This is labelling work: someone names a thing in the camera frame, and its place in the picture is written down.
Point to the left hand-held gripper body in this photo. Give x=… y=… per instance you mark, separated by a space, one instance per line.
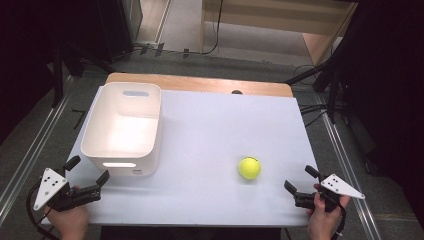
x=53 y=191

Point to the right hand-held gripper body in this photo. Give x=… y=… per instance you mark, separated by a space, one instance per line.
x=328 y=193

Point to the yellow tennis ball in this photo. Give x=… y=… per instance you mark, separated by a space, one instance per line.
x=249 y=168

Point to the white plastic storage bin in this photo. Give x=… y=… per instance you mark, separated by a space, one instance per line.
x=124 y=128

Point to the person's right hand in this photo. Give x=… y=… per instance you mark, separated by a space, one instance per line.
x=323 y=216

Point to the person's left hand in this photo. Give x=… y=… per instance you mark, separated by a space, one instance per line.
x=69 y=221

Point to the white table mat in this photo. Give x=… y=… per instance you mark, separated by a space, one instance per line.
x=213 y=160

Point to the black metal stand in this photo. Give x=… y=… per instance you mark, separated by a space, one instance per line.
x=61 y=70
x=328 y=76

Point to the dark cabinet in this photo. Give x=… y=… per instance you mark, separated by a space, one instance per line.
x=115 y=28

